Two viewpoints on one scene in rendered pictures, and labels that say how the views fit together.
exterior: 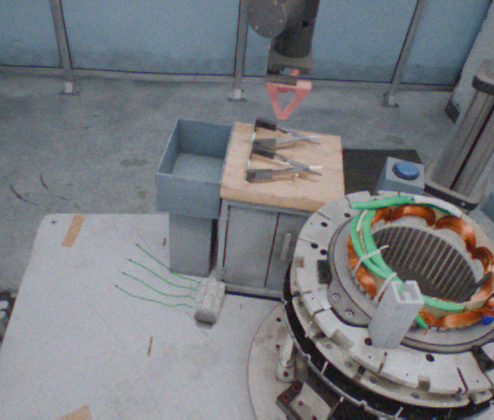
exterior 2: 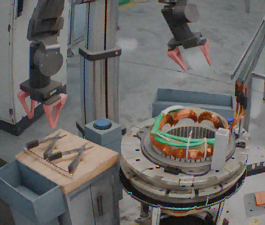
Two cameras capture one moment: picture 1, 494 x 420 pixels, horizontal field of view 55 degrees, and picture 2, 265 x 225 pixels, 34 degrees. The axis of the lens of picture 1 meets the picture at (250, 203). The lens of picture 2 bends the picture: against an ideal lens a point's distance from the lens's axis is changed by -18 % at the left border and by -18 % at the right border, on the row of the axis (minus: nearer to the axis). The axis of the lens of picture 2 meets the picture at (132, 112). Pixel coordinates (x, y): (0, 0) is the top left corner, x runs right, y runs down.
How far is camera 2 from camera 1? 66 cm
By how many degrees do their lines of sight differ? 47
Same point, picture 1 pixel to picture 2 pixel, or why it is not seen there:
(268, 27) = (54, 68)
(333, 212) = (131, 153)
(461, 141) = (98, 94)
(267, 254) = (92, 216)
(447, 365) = (237, 155)
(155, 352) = not seen: outside the picture
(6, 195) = not seen: outside the picture
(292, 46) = (47, 78)
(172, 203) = (44, 216)
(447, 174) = not seen: hidden behind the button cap
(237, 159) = (45, 171)
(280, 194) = (89, 170)
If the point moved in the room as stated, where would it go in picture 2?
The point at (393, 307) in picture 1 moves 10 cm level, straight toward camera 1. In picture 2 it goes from (224, 140) to (247, 160)
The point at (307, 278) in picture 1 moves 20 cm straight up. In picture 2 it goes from (171, 177) to (176, 86)
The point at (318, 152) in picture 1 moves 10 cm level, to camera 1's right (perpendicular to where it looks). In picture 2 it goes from (66, 142) to (91, 126)
